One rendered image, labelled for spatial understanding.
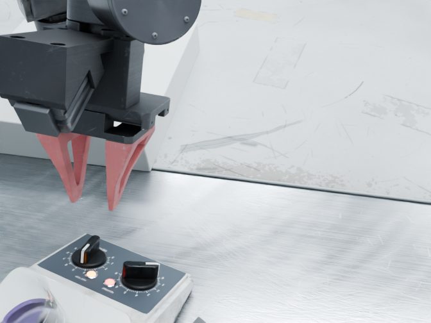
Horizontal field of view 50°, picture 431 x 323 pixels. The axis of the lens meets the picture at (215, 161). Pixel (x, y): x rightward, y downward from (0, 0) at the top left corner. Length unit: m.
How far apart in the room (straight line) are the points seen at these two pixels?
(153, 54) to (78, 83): 0.39
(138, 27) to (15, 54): 0.07
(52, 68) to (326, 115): 0.43
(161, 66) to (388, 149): 0.32
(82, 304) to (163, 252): 0.14
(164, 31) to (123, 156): 0.11
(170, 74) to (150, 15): 0.35
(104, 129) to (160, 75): 0.29
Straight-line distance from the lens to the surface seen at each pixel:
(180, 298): 0.45
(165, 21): 0.29
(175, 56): 0.67
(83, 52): 0.30
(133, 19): 0.28
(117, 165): 0.37
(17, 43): 0.29
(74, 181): 0.42
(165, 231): 0.52
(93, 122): 0.36
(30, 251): 0.55
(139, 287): 0.43
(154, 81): 0.63
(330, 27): 0.82
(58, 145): 0.38
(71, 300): 0.40
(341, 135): 0.62
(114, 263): 0.46
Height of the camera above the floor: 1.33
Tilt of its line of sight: 47 degrees down
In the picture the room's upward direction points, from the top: 5 degrees counter-clockwise
